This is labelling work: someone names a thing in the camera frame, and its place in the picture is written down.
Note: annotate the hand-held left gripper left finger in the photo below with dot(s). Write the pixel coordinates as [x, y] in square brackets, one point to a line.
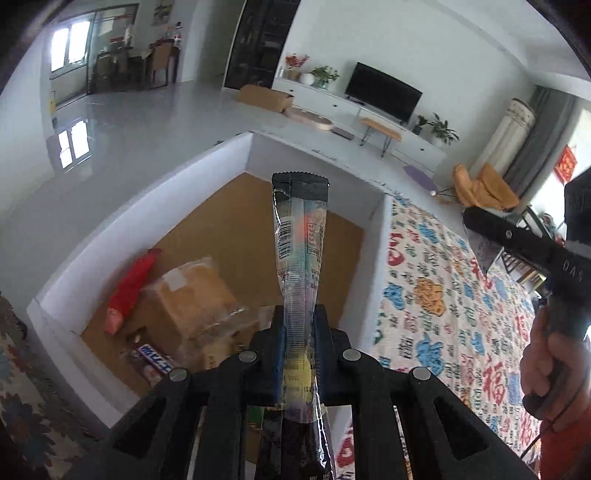
[276, 355]

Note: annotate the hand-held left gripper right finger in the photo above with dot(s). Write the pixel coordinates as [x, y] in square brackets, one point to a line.
[325, 360]

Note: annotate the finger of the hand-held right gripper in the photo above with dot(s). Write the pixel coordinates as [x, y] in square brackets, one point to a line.
[512, 235]

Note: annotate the silver snack packet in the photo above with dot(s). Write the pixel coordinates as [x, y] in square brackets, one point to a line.
[485, 254]

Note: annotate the bread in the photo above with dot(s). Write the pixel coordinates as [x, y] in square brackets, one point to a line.
[194, 304]

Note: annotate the black and clear snack packet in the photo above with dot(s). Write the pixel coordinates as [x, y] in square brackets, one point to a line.
[300, 258]

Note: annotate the brown chocolate bar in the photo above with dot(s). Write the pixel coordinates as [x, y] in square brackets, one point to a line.
[154, 357]

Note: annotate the red snack packet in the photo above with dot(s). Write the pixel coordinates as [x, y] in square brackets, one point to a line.
[131, 286]

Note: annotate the white cardboard box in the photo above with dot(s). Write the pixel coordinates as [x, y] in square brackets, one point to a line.
[92, 240]

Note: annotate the person's right hand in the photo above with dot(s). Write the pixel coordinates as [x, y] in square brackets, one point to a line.
[538, 360]

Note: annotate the orange lounge chair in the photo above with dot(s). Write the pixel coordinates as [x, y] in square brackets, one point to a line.
[489, 189]

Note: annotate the grey curtain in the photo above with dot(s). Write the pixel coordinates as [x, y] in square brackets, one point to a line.
[540, 138]

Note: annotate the standing air conditioner with cover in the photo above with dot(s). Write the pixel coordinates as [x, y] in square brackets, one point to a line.
[505, 134]

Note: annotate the purple oval object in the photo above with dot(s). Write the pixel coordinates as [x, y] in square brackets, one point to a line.
[418, 177]

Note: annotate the printed woven blanket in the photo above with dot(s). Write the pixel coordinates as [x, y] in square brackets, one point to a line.
[438, 332]

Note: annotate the large leafy potted plant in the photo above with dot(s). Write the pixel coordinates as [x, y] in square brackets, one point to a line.
[442, 131]

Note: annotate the small potted plant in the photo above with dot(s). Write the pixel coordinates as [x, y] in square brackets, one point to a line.
[419, 125]

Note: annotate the wooden stool with metal legs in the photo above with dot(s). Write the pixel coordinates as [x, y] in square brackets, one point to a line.
[381, 127]

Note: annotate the black television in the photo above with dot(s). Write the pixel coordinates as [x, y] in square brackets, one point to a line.
[383, 92]

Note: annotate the dark flat object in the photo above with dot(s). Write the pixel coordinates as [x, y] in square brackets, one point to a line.
[342, 133]

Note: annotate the white television cabinet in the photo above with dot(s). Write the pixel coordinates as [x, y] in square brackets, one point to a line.
[323, 99]

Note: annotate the round beige floor cushion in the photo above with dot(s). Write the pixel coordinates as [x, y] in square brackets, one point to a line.
[309, 119]

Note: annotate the green potted plant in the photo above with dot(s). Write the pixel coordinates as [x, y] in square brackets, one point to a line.
[324, 76]

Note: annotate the patterned rug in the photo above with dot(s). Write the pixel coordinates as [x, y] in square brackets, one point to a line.
[32, 406]

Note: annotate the white round vase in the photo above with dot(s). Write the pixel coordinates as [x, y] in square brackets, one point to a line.
[307, 79]

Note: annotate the brown cardboard box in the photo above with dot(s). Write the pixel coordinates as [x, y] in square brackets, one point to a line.
[265, 98]

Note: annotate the red flowers in vase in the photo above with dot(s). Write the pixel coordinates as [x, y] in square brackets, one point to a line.
[295, 64]

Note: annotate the wooden dining chair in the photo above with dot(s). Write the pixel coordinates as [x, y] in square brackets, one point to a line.
[161, 64]

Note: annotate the tall black cabinet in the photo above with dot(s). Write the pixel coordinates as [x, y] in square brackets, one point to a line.
[261, 41]

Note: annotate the dining table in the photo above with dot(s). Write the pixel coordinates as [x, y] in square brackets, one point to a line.
[117, 67]

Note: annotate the sliding glass door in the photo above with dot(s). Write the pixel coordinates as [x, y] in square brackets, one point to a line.
[69, 50]

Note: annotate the red wall hanging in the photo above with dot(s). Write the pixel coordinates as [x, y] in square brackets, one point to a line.
[566, 164]

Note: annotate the wall picture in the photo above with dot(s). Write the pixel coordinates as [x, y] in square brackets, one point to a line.
[162, 11]

